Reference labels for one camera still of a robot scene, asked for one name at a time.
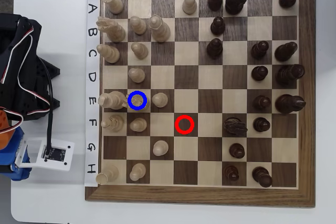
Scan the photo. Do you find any light wooden bishop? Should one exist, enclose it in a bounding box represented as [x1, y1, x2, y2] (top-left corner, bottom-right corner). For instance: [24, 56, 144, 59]
[96, 44, 121, 64]
[101, 115, 124, 133]

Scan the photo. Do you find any light wooden pawn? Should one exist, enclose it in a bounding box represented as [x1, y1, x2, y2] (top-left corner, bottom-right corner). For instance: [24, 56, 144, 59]
[182, 0, 197, 15]
[128, 67, 146, 83]
[152, 140, 169, 157]
[131, 42, 149, 60]
[129, 117, 148, 132]
[129, 163, 147, 182]
[129, 16, 148, 36]
[152, 92, 169, 108]

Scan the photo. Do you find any dark wooden queen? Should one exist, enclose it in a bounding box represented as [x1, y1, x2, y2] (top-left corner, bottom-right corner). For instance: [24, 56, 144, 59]
[275, 63, 306, 86]

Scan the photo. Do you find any white paper letter strip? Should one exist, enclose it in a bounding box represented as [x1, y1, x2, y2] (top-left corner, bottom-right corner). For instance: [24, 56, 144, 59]
[84, 0, 102, 187]

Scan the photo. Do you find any light wooden knight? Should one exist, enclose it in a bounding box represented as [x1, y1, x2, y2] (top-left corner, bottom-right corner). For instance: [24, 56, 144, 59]
[96, 16, 127, 43]

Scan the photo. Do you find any dark wooden pawn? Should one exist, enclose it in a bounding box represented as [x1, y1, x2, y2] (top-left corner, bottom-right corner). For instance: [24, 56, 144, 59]
[223, 165, 240, 182]
[207, 0, 224, 12]
[206, 38, 224, 60]
[250, 40, 270, 60]
[253, 117, 271, 133]
[210, 16, 226, 36]
[251, 66, 269, 82]
[253, 95, 271, 111]
[228, 143, 246, 159]

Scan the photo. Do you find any light wooden king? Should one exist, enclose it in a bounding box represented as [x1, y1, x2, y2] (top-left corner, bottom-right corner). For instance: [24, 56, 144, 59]
[98, 91, 127, 111]

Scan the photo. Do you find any dark wooden knight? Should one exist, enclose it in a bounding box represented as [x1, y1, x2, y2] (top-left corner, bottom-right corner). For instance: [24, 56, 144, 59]
[223, 118, 248, 137]
[225, 0, 250, 16]

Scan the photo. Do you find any red white black servo cable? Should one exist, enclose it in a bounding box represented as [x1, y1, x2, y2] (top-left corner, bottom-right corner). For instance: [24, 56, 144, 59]
[0, 35, 52, 134]
[0, 26, 35, 84]

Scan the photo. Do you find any black camera cable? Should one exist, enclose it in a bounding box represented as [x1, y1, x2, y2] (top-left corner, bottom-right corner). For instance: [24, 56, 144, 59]
[39, 57, 55, 154]

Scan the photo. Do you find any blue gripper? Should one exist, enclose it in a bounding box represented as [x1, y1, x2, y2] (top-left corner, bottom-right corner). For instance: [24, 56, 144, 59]
[0, 127, 31, 182]

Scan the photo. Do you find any dark wooden king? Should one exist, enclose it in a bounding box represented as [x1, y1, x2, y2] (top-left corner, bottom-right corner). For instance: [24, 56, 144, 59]
[275, 94, 307, 115]

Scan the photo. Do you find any wooden chessboard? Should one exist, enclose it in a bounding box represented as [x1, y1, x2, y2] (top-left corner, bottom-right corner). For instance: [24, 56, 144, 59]
[85, 0, 317, 208]

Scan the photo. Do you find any moved white pawn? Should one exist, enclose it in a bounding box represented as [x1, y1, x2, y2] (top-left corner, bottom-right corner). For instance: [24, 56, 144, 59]
[125, 92, 151, 111]

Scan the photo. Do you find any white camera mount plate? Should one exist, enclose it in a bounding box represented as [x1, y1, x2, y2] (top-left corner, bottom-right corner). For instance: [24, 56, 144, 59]
[14, 137, 75, 172]

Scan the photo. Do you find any light wooden rook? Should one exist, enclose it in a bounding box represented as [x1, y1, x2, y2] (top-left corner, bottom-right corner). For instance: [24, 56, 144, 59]
[101, 0, 125, 15]
[96, 165, 120, 185]

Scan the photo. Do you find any black camera circuit board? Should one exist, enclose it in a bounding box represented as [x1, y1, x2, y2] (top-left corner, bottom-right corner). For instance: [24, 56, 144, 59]
[43, 147, 67, 162]

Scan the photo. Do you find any light wooden queen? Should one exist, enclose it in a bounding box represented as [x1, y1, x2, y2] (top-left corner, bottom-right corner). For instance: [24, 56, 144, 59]
[148, 15, 171, 43]

